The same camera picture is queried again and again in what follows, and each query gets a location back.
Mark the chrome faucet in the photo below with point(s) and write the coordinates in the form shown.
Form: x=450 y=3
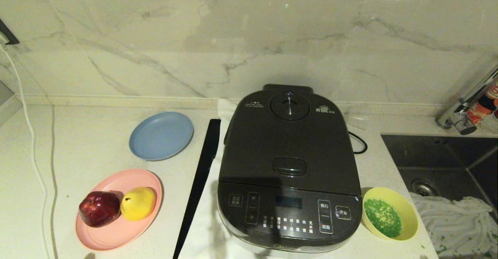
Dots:
x=467 y=103

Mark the dark grey rice cooker lid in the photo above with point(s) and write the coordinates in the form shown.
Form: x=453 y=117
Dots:
x=288 y=142

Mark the white crumpled cloth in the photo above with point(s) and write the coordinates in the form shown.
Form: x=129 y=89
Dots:
x=455 y=224

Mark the red orange bottle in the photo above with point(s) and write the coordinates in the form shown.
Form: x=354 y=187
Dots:
x=484 y=107

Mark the yellow bowl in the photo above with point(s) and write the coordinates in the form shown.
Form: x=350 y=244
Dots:
x=408 y=212

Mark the yellow pear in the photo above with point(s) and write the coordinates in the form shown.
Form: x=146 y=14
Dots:
x=138 y=203

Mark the red apple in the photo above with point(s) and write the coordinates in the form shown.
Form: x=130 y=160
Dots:
x=99 y=208

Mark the green grains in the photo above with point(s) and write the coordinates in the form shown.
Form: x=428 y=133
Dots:
x=383 y=217

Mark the black flat strip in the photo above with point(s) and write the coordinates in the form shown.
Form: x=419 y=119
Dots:
x=198 y=189

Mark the steel sink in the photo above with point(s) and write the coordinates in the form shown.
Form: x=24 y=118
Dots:
x=439 y=161

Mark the blue plate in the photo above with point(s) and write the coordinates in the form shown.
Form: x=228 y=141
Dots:
x=161 y=135

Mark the pink plate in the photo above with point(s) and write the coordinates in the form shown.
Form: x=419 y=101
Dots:
x=116 y=233

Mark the metal sink drain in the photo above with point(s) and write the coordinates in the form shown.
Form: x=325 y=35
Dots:
x=425 y=187

